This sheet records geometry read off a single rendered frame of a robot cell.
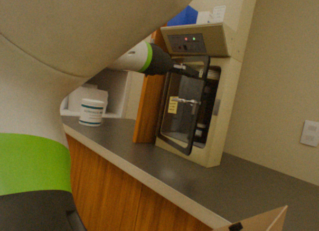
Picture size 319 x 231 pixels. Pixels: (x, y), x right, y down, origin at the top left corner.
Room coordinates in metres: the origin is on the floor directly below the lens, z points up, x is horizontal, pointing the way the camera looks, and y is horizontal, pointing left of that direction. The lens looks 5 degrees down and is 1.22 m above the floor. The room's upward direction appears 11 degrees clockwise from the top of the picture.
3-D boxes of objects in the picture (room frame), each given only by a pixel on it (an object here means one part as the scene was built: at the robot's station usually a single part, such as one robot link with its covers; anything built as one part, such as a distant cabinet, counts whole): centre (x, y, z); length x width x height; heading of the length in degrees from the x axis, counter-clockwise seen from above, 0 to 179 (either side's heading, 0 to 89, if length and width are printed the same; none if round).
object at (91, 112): (1.33, 0.41, 1.02); 0.13 x 0.13 x 0.15
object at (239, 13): (1.10, -0.21, 1.33); 0.32 x 0.25 x 0.77; 47
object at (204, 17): (0.94, -0.12, 1.54); 0.05 x 0.05 x 0.06; 54
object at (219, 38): (0.97, -0.09, 1.46); 0.32 x 0.12 x 0.10; 47
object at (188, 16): (1.02, -0.03, 1.56); 0.10 x 0.10 x 0.09; 47
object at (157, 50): (0.68, 0.06, 1.31); 0.09 x 0.06 x 0.12; 47
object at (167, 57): (0.73, 0.01, 1.31); 0.09 x 0.08 x 0.07; 137
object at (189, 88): (0.97, -0.08, 1.19); 0.30 x 0.01 x 0.40; 27
